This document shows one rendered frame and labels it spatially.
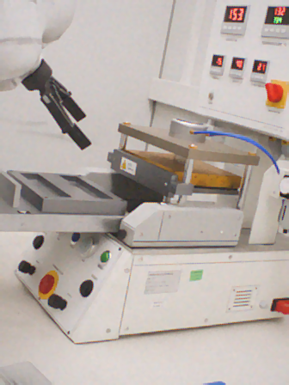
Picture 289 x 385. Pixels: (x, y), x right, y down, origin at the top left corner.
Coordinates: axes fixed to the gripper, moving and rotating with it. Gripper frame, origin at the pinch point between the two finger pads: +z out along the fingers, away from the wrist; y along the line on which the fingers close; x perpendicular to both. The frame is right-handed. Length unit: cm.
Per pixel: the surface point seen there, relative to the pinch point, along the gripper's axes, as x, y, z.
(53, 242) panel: 11.7, -32.6, 1.3
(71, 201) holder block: -2.0, -44.0, -12.4
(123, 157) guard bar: -8.9, -22.4, -0.7
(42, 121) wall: 37, 98, 38
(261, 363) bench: -14, -63, 28
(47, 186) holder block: 3.9, -32.7, -10.8
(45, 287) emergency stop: 14.9, -43.0, 1.8
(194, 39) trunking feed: -37, 94, 43
